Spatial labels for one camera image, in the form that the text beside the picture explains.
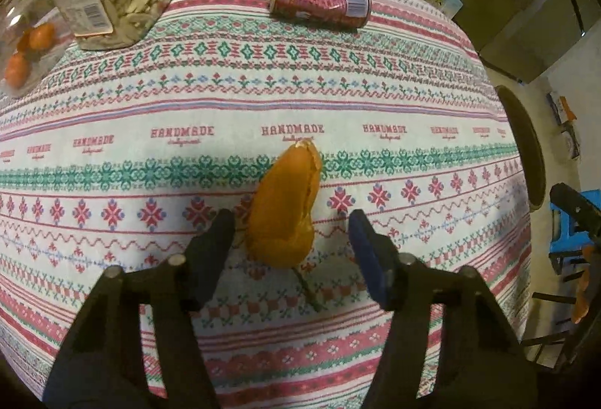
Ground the round dark stool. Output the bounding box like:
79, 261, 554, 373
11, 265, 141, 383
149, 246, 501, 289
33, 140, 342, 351
494, 85, 548, 213

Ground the orange peel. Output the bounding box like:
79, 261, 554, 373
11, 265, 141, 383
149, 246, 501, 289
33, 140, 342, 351
244, 140, 325, 312

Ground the clear plastic fruit container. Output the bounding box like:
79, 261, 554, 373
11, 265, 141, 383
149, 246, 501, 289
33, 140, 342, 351
0, 0, 78, 97

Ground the blue plastic stool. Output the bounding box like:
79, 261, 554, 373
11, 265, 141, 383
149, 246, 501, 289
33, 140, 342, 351
549, 189, 601, 271

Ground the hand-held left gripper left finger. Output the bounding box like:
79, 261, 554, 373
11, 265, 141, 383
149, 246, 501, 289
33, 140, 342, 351
42, 208, 236, 409

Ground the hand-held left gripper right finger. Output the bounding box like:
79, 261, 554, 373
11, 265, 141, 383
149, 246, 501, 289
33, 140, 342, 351
347, 209, 541, 409

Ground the grey refrigerator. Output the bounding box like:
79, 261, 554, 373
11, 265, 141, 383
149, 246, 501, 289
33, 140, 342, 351
453, 0, 601, 84

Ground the small orange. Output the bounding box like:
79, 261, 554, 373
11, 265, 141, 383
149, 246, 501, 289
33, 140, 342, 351
19, 21, 58, 54
5, 52, 32, 89

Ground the patterned tablecloth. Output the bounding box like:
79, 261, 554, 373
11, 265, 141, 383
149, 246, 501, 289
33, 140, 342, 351
0, 0, 533, 409

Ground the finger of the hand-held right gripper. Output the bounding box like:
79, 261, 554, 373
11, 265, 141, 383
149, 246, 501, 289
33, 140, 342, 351
549, 183, 601, 245

